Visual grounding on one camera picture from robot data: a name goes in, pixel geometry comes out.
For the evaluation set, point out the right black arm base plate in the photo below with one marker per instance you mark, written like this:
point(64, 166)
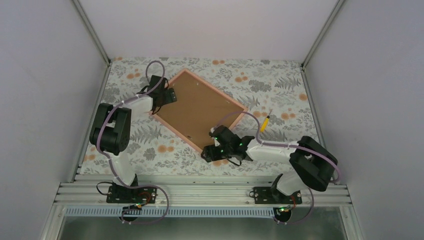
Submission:
point(263, 195)

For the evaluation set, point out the aluminium mounting rail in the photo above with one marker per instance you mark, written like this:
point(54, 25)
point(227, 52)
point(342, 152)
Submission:
point(202, 194)

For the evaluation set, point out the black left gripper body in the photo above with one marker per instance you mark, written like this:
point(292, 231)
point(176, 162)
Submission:
point(167, 99)

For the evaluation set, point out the pink wooden photo frame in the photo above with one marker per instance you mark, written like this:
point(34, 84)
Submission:
point(198, 108)

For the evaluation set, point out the grey slotted cable duct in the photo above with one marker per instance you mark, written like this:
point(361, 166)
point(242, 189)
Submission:
point(172, 212)

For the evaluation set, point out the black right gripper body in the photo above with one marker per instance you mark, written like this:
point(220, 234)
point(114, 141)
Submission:
point(223, 154)

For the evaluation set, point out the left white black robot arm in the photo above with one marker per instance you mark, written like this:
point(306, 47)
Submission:
point(111, 132)

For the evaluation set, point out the yellow handled screwdriver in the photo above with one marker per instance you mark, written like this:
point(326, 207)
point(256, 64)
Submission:
point(265, 122)

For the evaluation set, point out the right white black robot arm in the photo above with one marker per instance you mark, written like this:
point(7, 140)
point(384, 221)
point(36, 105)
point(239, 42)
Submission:
point(312, 165)

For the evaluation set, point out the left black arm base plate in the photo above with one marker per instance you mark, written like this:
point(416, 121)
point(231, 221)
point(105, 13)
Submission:
point(121, 195)

